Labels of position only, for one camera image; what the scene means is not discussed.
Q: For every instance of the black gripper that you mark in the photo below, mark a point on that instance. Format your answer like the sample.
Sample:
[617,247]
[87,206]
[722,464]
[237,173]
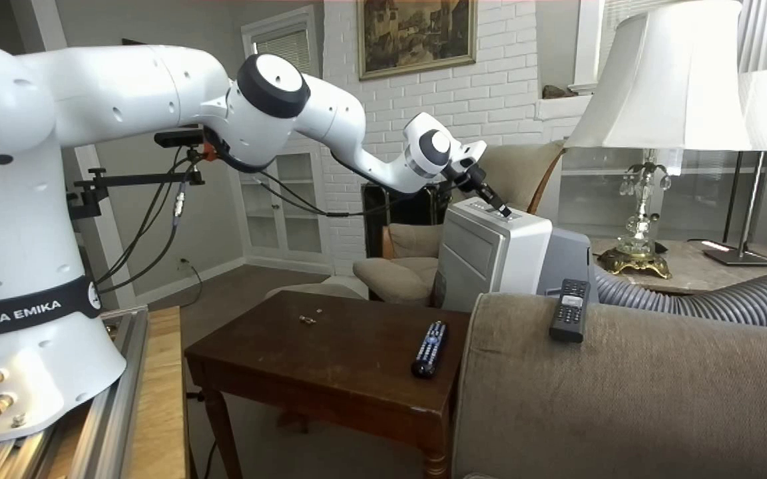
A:
[473,177]

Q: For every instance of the white portable air conditioner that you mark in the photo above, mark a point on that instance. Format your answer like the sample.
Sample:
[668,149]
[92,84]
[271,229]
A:
[490,253]

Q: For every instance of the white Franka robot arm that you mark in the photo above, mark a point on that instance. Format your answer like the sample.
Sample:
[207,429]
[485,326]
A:
[11,222]

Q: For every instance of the black fireplace screen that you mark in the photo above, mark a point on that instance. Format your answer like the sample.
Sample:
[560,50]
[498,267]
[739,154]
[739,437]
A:
[384,222]

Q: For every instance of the beige armchair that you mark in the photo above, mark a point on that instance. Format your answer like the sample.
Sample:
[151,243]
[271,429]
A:
[401,274]

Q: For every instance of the small dark ornament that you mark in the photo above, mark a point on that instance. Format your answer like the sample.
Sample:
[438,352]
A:
[560,92]

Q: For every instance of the short black remote control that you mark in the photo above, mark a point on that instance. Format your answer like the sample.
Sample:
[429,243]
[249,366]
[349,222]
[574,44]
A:
[572,308]

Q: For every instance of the long black remote, blue buttons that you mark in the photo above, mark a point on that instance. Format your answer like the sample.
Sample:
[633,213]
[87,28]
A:
[429,347]

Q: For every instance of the gold framed painting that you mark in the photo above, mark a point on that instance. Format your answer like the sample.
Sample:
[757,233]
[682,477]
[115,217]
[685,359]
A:
[413,34]

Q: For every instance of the crystal table lamp, white shade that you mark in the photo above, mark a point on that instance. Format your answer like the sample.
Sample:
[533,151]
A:
[658,81]

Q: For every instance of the small metal hardware pieces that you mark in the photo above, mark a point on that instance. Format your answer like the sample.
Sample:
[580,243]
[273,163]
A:
[309,314]

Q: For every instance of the dark wooden side table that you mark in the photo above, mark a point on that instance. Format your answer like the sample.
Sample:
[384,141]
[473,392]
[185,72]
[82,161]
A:
[331,355]

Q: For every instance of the round stone lamp table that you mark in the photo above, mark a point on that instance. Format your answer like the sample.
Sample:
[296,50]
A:
[713,268]

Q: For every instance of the beige fabric sofa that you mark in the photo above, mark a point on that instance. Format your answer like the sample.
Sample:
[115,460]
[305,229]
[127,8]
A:
[633,400]

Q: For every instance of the white framed mirror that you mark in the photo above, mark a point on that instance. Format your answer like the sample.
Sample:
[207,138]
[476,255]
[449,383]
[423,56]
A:
[292,34]

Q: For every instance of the black stereo camera bar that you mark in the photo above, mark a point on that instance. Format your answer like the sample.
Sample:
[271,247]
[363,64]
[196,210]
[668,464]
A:
[180,138]

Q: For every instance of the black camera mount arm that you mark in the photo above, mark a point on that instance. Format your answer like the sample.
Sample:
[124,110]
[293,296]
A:
[134,179]

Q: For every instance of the aluminium rail base frame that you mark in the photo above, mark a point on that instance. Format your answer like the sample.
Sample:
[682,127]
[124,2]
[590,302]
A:
[108,400]

